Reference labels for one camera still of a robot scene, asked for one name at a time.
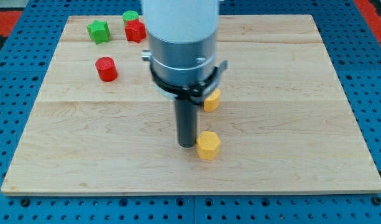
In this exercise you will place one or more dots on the red star block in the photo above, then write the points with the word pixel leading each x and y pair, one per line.
pixel 135 31

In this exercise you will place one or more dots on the red cylinder block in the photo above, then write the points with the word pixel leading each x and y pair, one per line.
pixel 106 69

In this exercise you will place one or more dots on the yellow heart block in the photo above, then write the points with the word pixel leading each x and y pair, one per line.
pixel 212 102

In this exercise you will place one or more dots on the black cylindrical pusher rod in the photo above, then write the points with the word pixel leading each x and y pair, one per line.
pixel 186 120

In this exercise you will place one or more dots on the yellow hexagon block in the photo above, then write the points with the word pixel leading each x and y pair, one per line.
pixel 208 145

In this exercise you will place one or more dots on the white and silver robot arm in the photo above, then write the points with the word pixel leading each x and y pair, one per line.
pixel 182 41

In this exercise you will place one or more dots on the light wooden board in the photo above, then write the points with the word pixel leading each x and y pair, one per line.
pixel 282 124

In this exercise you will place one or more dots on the green cylinder block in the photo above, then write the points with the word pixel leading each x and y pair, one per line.
pixel 128 16

